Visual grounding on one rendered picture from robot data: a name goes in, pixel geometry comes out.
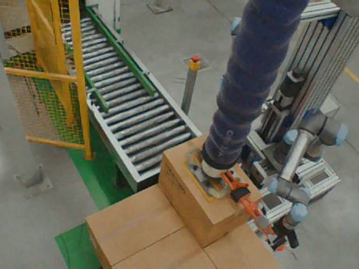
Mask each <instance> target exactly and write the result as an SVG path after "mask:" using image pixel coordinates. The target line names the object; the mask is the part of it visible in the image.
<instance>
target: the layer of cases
mask: <svg viewBox="0 0 359 269"><path fill-rule="evenodd" d="M85 221H86V224H87V230H88V234H89V237H90V240H91V242H92V243H93V245H94V248H95V250H96V251H97V253H98V254H99V257H100V259H101V261H102V262H103V264H104V266H105V269H283V268H282V267H281V266H280V264H278V261H276V259H275V258H274V256H272V254H271V253H270V251H268V250H267V248H266V247H265V245H264V244H263V243H262V242H261V240H260V239H259V237H258V236H257V235H256V234H255V233H254V231H253V230H252V228H250V225H248V224H247V222H245V223H244V224H243V225H242V226H240V227H237V228H235V229H234V230H233V231H230V232H228V233H227V234H225V235H224V236H222V237H220V238H218V239H217V240H215V241H213V242H212V243H210V244H208V245H206V246H204V248H201V247H200V245H199V244H198V242H197V241H196V240H195V238H194V236H193V234H191V231H190V230H189V229H188V227H187V225H186V224H185V223H184V221H183V220H182V218H181V216H180V215H179V213H178V212H177V211H176V208H175V207H174V206H173V205H172V202H171V201H170V200H169V198H168V197H167V195H166V193H165V192H164V191H163V189H162V188H161V186H160V184H159V183H158V184H155V185H153V186H151V187H150V188H146V189H145V190H143V191H141V192H138V193H136V194H135V195H133V196H130V197H128V198H126V199H125V200H122V201H119V202H117V203H115V204H113V205H111V206H109V207H107V208H105V209H102V210H101V211H99V212H96V213H95V214H93V215H90V216H88V217H86V218H85Z"/></svg>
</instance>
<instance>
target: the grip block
mask: <svg viewBox="0 0 359 269"><path fill-rule="evenodd" d="M230 195H231V197H232V199H233V200H234V201H235V203H236V204H239V203H241V200H242V199H243V200H244V201H245V200H246V198H247V197H250V190H249V189H247V187H246V186H236V187H234V188H233V189H232V190H231V192H230ZM237 202H238V203H237Z"/></svg>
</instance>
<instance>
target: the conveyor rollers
mask: <svg viewBox="0 0 359 269"><path fill-rule="evenodd" d="M84 22H85V23H84ZM69 24H71V22H68V23H65V24H64V26H63V24H61V29H62V28H64V27H65V29H62V31H61V33H62V35H63V36H64V39H66V42H67V43H68V45H69V46H71V47H70V48H71V50H72V52H73V51H74V49H72V48H73V45H72V36H71V35H72V32H71V30H69V29H72V27H70V26H71V25H69ZM91 25H92V26H91ZM85 27H86V28H85ZM80 28H81V32H80V34H81V39H82V42H84V43H82V51H83V53H85V54H83V60H84V59H87V58H90V57H93V56H97V55H99V54H102V55H99V56H97V57H93V58H90V59H87V60H85V61H83V65H86V64H88V65H87V66H84V67H83V68H84V70H85V72H86V71H88V70H91V69H93V68H97V67H101V68H97V69H95V70H93V71H90V72H87V75H88V76H89V77H90V76H93V77H91V81H92V82H95V81H98V80H100V79H105V80H102V81H101V82H98V83H95V84H94V85H95V86H96V88H99V87H103V86H105V85H107V84H110V83H115V82H117V81H120V80H122V79H126V78H128V77H130V76H134V75H135V74H134V73H133V72H127V71H130V70H131V69H130V68H129V67H128V66H126V67H123V68H119V67H121V66H124V65H126V63H124V61H120V60H122V58H121V57H120V56H118V55H119V54H118V53H117V52H116V51H114V50H115V49H114V48H112V47H111V45H110V43H109V42H108V40H107V39H105V38H103V37H105V36H104V35H103V34H102V33H100V31H99V30H98V28H97V27H96V25H94V23H93V21H92V20H91V19H90V18H89V17H88V18H84V19H81V20H80ZM95 29H97V30H95ZM82 32H83V33H82ZM63 33H65V34H63ZM98 33H99V34H98ZM67 34H69V35H67ZM95 34H97V35H95ZM69 36H70V37H69ZM87 36H88V37H87ZM65 37H67V38H65ZM84 37H86V38H84ZM100 38H101V39H100ZM95 39H97V40H95ZM92 40H94V41H92ZM89 41H90V42H89ZM102 42H103V43H102ZM69 43H71V44H69ZM98 43H100V44H98ZM96 44H98V45H96ZM93 45H96V46H93ZM89 46H91V47H89ZM107 46H109V47H107ZM85 47H88V48H85ZM104 47H107V48H105V49H102V50H99V49H101V48H104ZM83 48H85V49H83ZM95 50H98V51H95ZM91 51H94V52H91ZM110 51H114V52H111V53H109V52H110ZM115 56H116V57H115ZM109 57H112V58H110V59H107V60H105V61H101V60H104V59H106V58H109ZM97 61H101V62H98V63H95V62H97ZM116 61H120V62H117V63H116V64H112V63H113V62H116ZM92 63H94V64H92ZM108 64H112V65H108ZM105 65H106V66H105ZM102 66H104V67H102ZM115 68H117V69H115ZM111 69H115V70H112V71H111V72H107V73H104V74H101V75H99V76H95V75H97V74H99V73H102V72H106V71H108V70H111ZM122 72H126V73H124V74H121V75H119V76H116V77H113V78H111V79H106V78H108V77H111V76H114V75H116V74H120V73H122ZM138 81H139V80H138V79H137V78H136V77H133V78H130V79H127V80H125V81H123V82H119V83H115V84H113V85H110V86H107V87H104V88H102V89H98V92H99V93H100V94H104V93H107V92H110V91H111V90H115V89H117V88H119V87H125V86H127V85H129V84H132V83H135V82H138ZM141 87H144V86H143V85H142V84H141V83H137V84H135V85H133V86H129V87H125V88H123V89H120V90H117V91H114V92H112V93H108V94H105V95H102V97H103V98H104V99H105V100H108V99H110V98H114V97H117V96H119V95H122V94H125V93H127V92H129V91H132V90H137V89H139V88H141ZM147 93H149V92H148V91H147V90H146V89H143V90H137V91H135V92H133V93H130V94H128V95H125V96H123V97H118V98H115V99H113V100H111V101H108V102H106V103H107V105H108V106H109V107H111V106H113V105H116V104H118V103H121V102H123V101H127V100H130V99H132V98H135V97H138V96H139V95H144V94H147ZM158 97H159V94H158V93H157V92H155V93H154V97H152V96H151V95H150V94H148V95H146V96H143V97H141V98H138V99H136V100H134V101H129V102H127V103H124V104H122V105H119V106H117V107H113V108H111V109H109V113H108V114H105V113H104V112H100V115H101V116H102V118H104V117H106V116H108V115H111V114H113V113H115V112H120V111H122V110H124V109H127V108H130V107H132V106H136V105H138V104H141V103H143V102H145V101H148V100H153V99H154V98H158ZM163 103H164V100H163V99H162V98H160V99H159V100H154V101H152V102H149V103H147V104H145V105H142V106H138V107H136V108H133V109H131V110H128V111H127V112H122V113H120V114H117V115H115V116H113V117H110V118H107V119H104V121H105V123H107V124H109V123H114V122H116V121H118V120H121V119H123V118H125V117H129V116H132V115H134V114H136V113H137V112H142V111H145V110H147V109H150V108H152V107H154V106H156V105H161V104H163ZM167 110H169V107H168V105H163V106H161V107H159V108H157V109H154V110H152V111H148V112H145V113H143V114H141V115H138V116H136V117H132V118H130V119H128V120H125V121H123V122H121V123H116V124H114V125H113V126H110V127H109V129H110V130H111V131H112V132H113V131H116V130H117V129H120V128H123V127H126V126H128V125H130V124H132V123H137V122H139V121H141V120H144V119H146V118H148V117H150V116H154V115H157V114H159V113H160V112H164V111H167ZM172 116H174V112H173V111H171V112H167V113H166V114H164V115H162V116H157V117H154V118H153V119H151V120H148V121H146V122H144V123H140V124H137V125H136V126H134V127H131V128H127V129H125V130H123V131H121V132H118V133H117V134H113V135H114V137H115V138H116V139H119V138H122V137H124V136H126V135H129V134H132V133H135V132H136V131H139V130H141V129H143V128H147V127H149V126H151V125H154V124H155V123H160V122H161V121H164V120H167V119H168V118H171V117H172ZM179 122H180V120H179V119H178V118H176V119H174V120H171V121H169V122H165V123H163V124H161V125H159V126H157V127H154V128H150V129H149V130H147V131H144V132H143V133H140V134H136V135H133V136H131V137H130V138H127V139H124V140H122V141H120V142H118V143H119V145H120V146H121V147H123V146H126V145H129V144H132V143H133V142H136V141H137V140H141V139H143V138H145V137H147V136H149V135H153V134H156V133H157V132H159V131H162V130H164V129H165V128H170V127H172V126H174V125H177V124H178V123H179ZM185 129H186V128H185V126H183V125H182V126H180V127H177V128H173V129H171V130H170V131H167V132H165V133H164V134H160V135H158V136H155V137H153V138H151V139H149V140H146V141H144V142H141V143H139V144H137V145H136V146H132V147H129V148H127V149H125V150H124V152H125V153H126V155H129V154H131V153H133V152H135V151H139V150H141V149H143V148H145V147H147V146H151V145H153V144H154V143H156V142H159V141H160V140H165V139H166V138H169V137H171V136H173V135H177V134H179V133H180V132H182V131H185ZM189 138H191V134H190V133H189V132H188V133H186V134H182V135H180V136H179V137H177V138H174V139H173V140H169V141H167V142H165V143H163V144H161V145H159V146H155V147H153V148H152V149H148V150H147V151H143V152H142V153H139V154H137V155H136V156H134V157H130V158H128V159H129V160H130V161H131V162H132V163H135V162H138V161H139V160H142V159H143V158H145V157H149V156H151V155H154V154H155V153H157V152H160V151H162V150H164V149H167V148H168V147H170V146H174V145H176V144H177V143H180V142H182V141H183V140H188V139H189ZM162 156H163V154H161V155H160V156H159V157H154V158H153V159H150V160H148V161H147V162H142V163H141V164H139V165H137V166H135V169H136V171H137V172H139V171H142V170H143V169H145V168H148V167H151V166H153V165H154V164H156V163H160V162H161V160H162Z"/></svg>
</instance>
